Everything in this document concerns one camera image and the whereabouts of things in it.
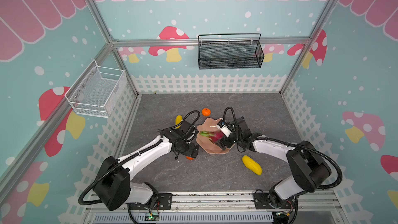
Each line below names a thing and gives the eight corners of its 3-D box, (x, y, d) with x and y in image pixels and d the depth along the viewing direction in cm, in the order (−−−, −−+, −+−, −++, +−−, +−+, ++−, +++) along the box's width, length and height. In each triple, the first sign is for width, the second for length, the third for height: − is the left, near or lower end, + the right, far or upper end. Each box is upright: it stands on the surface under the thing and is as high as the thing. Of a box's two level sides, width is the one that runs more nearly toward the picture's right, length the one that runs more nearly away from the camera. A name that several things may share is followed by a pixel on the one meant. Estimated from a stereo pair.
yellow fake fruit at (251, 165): (239, 162, 88) (240, 159, 85) (243, 157, 90) (244, 153, 87) (258, 177, 83) (260, 175, 80) (261, 171, 85) (264, 168, 82)
